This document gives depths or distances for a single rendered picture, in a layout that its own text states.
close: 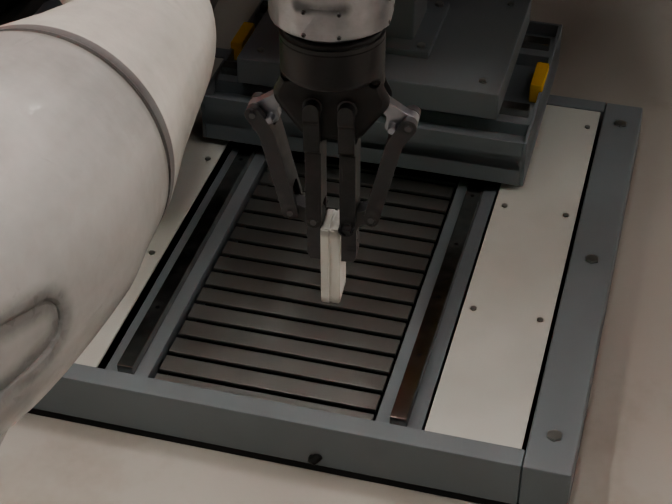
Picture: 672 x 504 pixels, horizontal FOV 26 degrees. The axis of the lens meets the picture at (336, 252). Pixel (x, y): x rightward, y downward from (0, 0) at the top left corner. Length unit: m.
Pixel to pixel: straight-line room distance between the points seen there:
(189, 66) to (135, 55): 0.05
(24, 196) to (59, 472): 1.45
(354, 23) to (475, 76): 1.19
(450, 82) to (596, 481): 0.64
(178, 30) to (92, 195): 0.15
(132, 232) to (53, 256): 0.05
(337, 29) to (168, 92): 0.44
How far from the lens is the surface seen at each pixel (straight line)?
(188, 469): 1.86
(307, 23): 0.99
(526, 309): 1.97
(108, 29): 0.55
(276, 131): 1.07
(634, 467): 1.89
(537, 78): 2.26
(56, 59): 0.51
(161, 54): 0.57
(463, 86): 2.14
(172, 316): 1.98
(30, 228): 0.44
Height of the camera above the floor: 1.35
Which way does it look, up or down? 38 degrees down
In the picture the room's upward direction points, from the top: straight up
